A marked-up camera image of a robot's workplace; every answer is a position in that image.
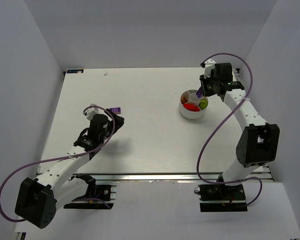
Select purple lego brick studs up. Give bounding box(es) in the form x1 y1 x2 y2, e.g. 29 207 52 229
109 107 121 114

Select purple lego brick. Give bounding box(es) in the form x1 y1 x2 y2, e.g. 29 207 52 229
195 88 203 99

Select red lego brick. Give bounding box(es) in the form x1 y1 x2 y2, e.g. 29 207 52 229
183 103 201 112

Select orange lego brick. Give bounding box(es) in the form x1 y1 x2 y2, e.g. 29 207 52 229
180 95 189 105

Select yellow-green lego brick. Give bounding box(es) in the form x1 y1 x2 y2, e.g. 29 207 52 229
198 99 208 111

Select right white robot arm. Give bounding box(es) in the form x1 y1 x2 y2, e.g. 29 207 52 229
199 59 280 200

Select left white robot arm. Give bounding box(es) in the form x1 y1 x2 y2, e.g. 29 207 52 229
14 109 125 229

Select white divided round container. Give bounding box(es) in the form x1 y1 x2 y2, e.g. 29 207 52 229
178 89 209 120

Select blue label left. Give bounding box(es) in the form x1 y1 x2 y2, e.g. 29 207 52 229
66 69 84 74

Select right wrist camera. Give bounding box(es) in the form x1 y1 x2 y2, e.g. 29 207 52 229
200 58 216 79

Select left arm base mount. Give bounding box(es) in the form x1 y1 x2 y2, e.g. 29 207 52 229
63 184 117 210

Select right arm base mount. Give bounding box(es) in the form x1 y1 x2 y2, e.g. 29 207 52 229
194 184 248 213

